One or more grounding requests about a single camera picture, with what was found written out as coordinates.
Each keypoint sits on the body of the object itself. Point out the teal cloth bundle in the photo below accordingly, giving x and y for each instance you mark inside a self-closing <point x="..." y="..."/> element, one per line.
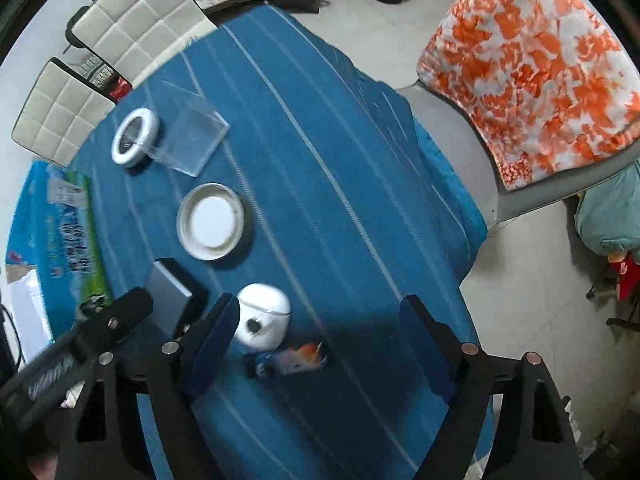
<point x="612" y="215"/>

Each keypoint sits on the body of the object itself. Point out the white quilted chair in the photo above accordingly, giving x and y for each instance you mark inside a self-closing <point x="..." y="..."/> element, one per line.
<point x="145" y="15"/>
<point x="60" y="110"/>

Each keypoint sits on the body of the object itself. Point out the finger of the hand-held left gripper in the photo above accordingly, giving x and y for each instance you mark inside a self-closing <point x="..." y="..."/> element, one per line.
<point x="125" y="306"/>

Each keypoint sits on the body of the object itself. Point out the white disc with black centre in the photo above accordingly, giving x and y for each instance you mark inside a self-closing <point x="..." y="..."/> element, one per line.
<point x="121" y="154"/>

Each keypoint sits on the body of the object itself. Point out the orange floral blanket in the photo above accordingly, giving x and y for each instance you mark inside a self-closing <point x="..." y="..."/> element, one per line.
<point x="530" y="65"/>

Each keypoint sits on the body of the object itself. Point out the red bag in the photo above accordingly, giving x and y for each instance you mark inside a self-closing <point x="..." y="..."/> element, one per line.
<point x="120" y="89"/>

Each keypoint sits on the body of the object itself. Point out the grey armchair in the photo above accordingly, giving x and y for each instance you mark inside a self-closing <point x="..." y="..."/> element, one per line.
<point x="480" y="160"/>

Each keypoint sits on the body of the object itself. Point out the red cloth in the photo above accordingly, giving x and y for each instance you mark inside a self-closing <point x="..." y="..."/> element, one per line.
<point x="629" y="277"/>

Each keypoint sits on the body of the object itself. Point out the grey box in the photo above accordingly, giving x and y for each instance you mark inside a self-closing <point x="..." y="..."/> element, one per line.
<point x="172" y="294"/>

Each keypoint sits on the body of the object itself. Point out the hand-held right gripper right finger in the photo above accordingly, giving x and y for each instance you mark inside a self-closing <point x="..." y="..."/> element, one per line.
<point x="426" y="347"/>

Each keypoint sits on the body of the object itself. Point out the blue printed cardboard box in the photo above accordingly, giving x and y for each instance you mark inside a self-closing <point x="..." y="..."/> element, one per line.
<point x="50" y="240"/>

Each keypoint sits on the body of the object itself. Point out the black chair base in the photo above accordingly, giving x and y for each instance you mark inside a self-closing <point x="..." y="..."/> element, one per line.
<point x="620" y="322"/>

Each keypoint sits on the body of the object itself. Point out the white oval device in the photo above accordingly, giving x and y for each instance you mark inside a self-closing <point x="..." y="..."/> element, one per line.
<point x="265" y="305"/>

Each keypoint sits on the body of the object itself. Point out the blue striped tablecloth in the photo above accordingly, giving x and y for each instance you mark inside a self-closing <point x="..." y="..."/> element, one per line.
<point x="325" y="185"/>

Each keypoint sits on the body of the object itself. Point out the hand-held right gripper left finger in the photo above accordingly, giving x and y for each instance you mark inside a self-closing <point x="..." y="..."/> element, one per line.
<point x="215" y="345"/>

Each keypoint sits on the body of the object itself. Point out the metal bowl with white centre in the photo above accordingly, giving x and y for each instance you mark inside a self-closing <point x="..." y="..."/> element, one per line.
<point x="212" y="220"/>

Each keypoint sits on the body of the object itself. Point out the clear acrylic box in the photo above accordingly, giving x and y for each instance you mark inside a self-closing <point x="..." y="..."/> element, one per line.
<point x="192" y="140"/>

